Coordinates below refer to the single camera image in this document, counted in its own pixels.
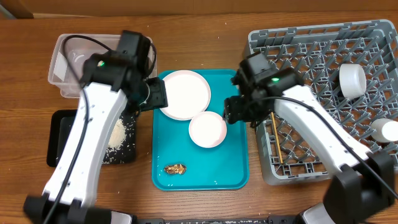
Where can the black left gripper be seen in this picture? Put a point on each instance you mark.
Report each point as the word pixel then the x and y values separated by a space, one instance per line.
pixel 158 98

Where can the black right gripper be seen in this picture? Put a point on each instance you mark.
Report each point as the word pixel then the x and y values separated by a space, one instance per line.
pixel 236 109

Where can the wooden chopstick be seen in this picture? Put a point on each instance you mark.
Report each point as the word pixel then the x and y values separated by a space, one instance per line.
pixel 276 139

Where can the pink bowl with rice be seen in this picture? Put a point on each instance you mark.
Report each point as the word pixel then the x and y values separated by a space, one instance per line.
pixel 207 129

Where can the large white plate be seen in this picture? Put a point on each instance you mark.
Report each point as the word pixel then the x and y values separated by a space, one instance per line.
pixel 188 94

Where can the brown food scrap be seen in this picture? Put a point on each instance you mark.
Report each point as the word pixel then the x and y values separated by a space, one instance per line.
pixel 175 169

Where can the grey-green bowl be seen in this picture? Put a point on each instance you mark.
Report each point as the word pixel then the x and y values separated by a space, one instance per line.
pixel 352 80

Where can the small white cup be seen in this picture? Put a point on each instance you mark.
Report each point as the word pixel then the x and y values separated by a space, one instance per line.
pixel 385 130

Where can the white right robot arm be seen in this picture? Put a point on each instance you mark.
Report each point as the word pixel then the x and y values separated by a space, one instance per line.
pixel 362 183

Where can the grey dishwasher rack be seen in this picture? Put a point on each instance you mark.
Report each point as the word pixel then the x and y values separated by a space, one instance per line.
pixel 317 53

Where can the clear plastic bin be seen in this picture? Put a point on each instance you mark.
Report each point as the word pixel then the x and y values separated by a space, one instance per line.
pixel 80 60

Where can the pile of white rice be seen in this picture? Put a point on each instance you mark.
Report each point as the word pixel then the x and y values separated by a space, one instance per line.
pixel 122 143

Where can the teal plastic tray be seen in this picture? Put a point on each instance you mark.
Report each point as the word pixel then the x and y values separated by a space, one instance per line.
pixel 223 167

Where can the black tray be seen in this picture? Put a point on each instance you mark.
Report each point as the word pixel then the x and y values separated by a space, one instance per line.
pixel 61 125

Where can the black rail at table edge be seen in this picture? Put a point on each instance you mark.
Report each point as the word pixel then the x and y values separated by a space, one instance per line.
pixel 217 221

